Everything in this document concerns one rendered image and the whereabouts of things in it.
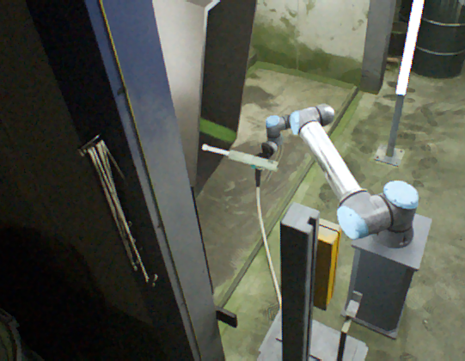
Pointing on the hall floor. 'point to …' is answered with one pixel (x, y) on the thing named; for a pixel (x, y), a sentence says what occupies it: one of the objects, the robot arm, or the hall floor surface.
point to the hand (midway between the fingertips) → (257, 166)
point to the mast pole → (394, 125)
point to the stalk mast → (297, 279)
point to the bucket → (398, 38)
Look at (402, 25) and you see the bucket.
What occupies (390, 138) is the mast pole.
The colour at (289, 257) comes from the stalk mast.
